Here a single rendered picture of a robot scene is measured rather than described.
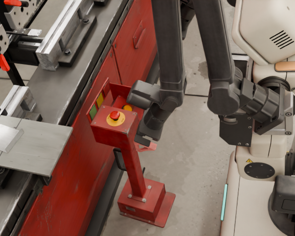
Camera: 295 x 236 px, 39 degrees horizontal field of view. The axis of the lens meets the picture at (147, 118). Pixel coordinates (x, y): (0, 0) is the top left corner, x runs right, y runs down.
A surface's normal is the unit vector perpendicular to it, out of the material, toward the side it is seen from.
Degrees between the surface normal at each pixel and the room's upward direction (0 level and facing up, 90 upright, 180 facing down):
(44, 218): 90
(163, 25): 90
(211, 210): 0
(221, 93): 90
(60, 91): 0
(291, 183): 0
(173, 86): 90
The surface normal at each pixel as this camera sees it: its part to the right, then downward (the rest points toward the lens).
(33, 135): -0.11, -0.62
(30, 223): 0.95, 0.15
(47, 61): -0.28, 0.76
